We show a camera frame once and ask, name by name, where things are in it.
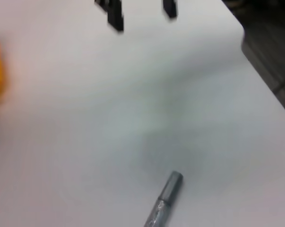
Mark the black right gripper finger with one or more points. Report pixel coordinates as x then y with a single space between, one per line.
170 8
115 16

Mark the grey glitter pen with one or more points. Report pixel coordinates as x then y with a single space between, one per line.
167 196

